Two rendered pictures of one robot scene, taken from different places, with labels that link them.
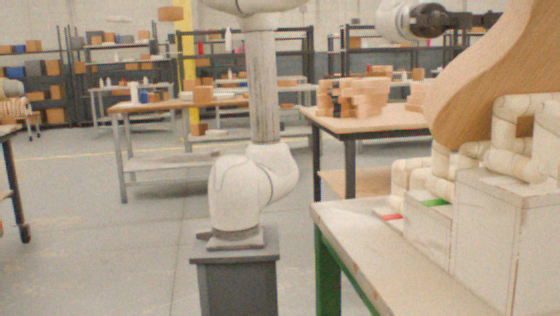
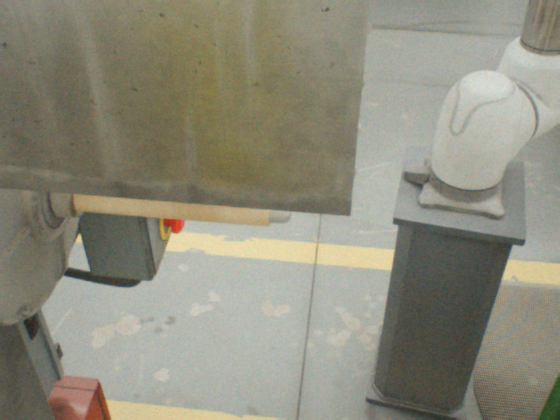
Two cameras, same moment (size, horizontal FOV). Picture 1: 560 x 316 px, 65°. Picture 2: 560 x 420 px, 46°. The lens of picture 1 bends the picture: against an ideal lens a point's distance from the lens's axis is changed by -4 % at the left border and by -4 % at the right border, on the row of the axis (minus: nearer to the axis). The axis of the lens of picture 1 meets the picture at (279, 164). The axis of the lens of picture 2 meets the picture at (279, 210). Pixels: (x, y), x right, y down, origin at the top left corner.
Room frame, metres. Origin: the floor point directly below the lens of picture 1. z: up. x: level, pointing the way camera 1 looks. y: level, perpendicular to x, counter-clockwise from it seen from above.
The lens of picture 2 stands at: (0.16, 0.23, 1.65)
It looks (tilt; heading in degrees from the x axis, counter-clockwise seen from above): 41 degrees down; 16
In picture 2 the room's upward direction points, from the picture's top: straight up
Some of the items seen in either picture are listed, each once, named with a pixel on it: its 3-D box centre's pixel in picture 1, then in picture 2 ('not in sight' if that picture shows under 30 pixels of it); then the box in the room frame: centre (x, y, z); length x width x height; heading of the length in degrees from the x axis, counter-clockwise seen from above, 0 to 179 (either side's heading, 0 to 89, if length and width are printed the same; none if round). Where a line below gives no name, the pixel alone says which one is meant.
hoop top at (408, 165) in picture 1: (434, 163); not in sight; (0.95, -0.34, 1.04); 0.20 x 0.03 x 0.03; 101
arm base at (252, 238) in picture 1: (230, 231); (455, 177); (1.39, 0.17, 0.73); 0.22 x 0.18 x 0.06; 91
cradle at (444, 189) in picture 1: (446, 190); not in sight; (0.73, -0.28, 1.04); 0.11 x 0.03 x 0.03; 12
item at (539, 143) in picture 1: (546, 150); not in sight; (0.53, -0.33, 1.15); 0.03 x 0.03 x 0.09
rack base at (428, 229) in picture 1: (491, 220); not in sight; (0.75, -0.38, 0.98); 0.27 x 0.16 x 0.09; 102
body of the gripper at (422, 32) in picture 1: (436, 20); not in sight; (0.96, -0.34, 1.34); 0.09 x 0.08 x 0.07; 10
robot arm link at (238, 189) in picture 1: (235, 189); (479, 124); (1.40, 0.14, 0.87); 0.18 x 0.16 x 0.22; 146
